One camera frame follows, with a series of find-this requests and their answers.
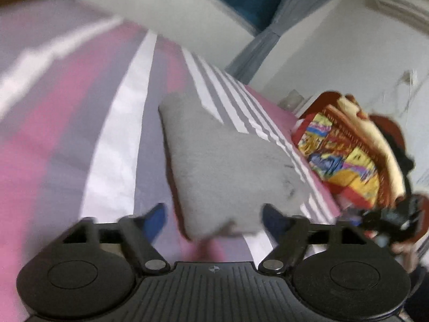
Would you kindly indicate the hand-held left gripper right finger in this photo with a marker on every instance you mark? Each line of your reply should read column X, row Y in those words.
column 273, row 223

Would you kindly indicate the grey pants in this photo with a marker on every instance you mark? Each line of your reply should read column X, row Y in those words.
column 228, row 167

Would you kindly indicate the person's right hand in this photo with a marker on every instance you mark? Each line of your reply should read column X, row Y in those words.
column 407, row 256

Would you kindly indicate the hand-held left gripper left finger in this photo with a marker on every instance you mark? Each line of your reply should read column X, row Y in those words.
column 155, row 221

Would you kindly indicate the white air conditioner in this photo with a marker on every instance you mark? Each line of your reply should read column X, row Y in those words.
column 400, row 5

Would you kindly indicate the grey curtain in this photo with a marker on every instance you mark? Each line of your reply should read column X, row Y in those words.
column 268, row 40

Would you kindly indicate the colourful printed blanket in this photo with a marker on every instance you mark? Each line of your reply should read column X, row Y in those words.
column 345, row 154

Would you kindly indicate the pink grey striped bedsheet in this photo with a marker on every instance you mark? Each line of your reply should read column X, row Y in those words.
column 100, row 124

